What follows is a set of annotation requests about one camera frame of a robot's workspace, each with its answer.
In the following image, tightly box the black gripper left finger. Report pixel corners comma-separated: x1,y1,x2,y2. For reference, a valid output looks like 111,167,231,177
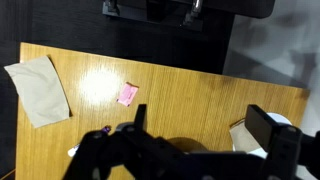
133,103,148,133

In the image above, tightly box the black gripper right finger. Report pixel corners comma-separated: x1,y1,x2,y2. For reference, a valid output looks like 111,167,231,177
244,104,303,168

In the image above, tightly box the brown paper square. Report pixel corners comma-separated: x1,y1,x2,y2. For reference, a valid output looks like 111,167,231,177
228,118,268,153

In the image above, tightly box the small white plate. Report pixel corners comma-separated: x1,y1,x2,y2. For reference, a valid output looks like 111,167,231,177
229,112,294,160

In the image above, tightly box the pink sticky note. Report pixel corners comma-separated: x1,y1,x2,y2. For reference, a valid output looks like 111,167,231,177
116,81,140,108

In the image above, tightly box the black robot stand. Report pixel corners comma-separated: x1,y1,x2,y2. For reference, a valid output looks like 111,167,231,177
0,0,276,76

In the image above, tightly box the beige paper napkin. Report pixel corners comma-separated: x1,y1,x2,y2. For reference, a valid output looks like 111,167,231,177
3,55,73,129

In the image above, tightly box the orange handled clamp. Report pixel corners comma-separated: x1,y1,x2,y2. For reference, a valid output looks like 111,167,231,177
181,0,205,27

